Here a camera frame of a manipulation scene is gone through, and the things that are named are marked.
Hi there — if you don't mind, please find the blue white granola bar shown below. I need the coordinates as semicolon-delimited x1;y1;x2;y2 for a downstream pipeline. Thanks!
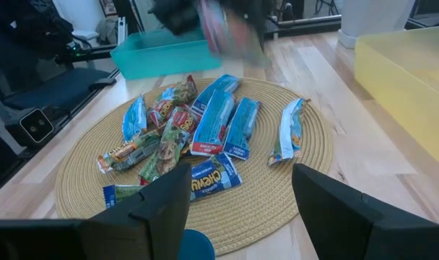
267;97;307;167
222;96;262;161

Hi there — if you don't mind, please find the light blue granola bar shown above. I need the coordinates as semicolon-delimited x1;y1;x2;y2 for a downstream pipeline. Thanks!
122;94;148;142

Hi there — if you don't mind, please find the black device with green light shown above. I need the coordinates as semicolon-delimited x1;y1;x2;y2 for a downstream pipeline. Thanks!
55;34;116;65

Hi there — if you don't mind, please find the dark blue office chair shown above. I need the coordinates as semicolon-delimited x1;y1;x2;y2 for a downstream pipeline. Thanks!
0;0;116;111

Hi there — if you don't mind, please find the round woven straw placemat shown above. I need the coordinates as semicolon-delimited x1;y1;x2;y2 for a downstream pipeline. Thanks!
54;77;334;256

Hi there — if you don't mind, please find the silver aluminium post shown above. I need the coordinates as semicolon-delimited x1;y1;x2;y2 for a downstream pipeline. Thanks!
117;16;129;46

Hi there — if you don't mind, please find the dark blue Chewy granola bar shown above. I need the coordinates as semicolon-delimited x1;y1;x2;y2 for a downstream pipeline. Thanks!
189;152;243;202

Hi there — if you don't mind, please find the black table-level camera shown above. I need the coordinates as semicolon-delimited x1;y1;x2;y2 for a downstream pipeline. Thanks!
4;107;55;147

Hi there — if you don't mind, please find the blue green granola bar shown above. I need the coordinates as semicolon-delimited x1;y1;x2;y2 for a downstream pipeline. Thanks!
103;183;144;209

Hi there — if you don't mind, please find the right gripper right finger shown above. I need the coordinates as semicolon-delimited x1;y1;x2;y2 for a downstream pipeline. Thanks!
291;162;439;260

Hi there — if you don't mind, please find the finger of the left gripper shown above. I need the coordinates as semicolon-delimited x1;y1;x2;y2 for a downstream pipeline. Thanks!
240;0;274;50

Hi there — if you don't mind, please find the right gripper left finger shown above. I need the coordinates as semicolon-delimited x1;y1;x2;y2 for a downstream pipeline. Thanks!
0;162;193;260

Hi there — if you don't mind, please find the yellow plastic bin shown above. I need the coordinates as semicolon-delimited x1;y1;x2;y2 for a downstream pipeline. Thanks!
354;25;439;168

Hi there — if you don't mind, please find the blue orange granola bar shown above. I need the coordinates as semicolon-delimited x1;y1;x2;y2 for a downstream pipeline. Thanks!
191;74;240;115
190;89;237;157

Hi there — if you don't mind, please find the teal plastic bin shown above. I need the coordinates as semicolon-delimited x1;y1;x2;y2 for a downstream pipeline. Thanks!
110;28;222;81

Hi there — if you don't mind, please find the red pink granola bar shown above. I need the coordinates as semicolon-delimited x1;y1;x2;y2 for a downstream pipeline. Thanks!
197;0;271;68

